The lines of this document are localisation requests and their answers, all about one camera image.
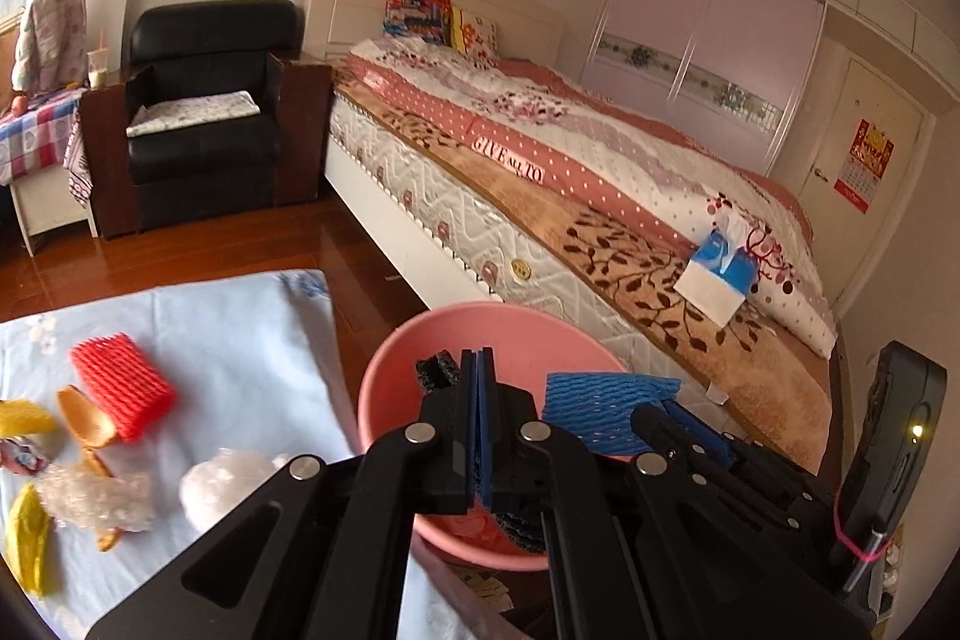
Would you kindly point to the checkered tablecloth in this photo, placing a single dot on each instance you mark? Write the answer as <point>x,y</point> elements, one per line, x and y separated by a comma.
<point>37,138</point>

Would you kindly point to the clear plastic wrap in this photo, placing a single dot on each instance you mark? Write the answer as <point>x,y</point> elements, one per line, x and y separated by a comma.
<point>90,497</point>

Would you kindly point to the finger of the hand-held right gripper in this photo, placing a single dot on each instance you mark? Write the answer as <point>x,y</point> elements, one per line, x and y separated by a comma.
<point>701,434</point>
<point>652,426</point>

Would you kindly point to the pink floral quilt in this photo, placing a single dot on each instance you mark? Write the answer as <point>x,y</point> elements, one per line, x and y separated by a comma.
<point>600,145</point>

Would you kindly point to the white quilted mattress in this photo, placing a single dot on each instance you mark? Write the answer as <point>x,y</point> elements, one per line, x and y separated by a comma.
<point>450,212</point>

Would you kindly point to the black leather armchair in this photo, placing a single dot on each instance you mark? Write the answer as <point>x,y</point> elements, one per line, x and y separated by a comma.
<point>202,40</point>

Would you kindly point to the narrow orange peel strip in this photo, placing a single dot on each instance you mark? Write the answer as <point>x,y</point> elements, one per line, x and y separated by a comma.
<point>96,458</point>

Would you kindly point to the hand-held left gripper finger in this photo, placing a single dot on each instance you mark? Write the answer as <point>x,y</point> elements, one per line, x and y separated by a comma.
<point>486,430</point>
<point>471,430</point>

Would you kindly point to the red wall calendar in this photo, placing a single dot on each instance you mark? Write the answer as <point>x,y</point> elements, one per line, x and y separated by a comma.
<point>862,168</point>

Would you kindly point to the colourful printed pillow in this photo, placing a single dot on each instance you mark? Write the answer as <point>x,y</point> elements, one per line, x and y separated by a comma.
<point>416,14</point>

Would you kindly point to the blue foam fruit net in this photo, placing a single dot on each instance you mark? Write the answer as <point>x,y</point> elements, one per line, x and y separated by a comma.
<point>592,407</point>

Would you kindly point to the white plastic bag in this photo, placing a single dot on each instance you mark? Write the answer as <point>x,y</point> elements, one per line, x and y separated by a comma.
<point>217,486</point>

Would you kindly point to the yellow fruit peel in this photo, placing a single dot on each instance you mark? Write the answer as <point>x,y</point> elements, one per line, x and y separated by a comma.
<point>30,542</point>
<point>26,419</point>

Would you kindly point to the red foam fruit net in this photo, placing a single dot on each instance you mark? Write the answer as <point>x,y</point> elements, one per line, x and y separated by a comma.
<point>120,381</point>

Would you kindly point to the floral seat cushion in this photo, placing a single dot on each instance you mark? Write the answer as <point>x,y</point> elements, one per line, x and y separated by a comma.
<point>191,111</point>

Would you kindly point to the white side table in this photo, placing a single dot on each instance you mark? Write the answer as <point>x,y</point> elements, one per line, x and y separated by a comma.
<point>52,205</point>

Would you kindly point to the yellow floral pillow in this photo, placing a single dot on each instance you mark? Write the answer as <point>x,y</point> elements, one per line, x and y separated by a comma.
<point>476,36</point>

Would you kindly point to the light blue floral cloth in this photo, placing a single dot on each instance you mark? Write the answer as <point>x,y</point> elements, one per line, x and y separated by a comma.
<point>225,347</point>

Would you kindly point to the plastic drink cup with straw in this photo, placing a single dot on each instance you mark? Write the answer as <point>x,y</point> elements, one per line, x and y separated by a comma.
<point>97,70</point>

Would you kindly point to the cream door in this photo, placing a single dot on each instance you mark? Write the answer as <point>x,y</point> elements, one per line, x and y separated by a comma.
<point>877,100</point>

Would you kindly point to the black foam fruit net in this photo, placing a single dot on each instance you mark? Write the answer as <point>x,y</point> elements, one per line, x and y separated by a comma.
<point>436,370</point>

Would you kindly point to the white wardrobe with sliding doors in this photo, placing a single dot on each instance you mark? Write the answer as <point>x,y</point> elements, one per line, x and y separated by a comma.
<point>750,25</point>

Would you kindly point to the pink plastic basin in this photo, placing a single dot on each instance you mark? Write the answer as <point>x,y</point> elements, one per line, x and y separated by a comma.
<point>487,329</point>

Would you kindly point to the brown leaf print blanket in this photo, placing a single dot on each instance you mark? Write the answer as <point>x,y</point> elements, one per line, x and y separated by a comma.
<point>637,280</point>

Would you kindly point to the hanging floral coat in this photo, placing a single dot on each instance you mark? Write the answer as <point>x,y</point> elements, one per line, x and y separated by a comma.
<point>52,10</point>

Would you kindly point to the blue white tissue pack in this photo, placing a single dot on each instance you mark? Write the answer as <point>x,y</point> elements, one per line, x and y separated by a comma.
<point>712,284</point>

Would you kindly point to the red apple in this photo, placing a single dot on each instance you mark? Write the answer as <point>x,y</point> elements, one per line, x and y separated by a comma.
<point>19,105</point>

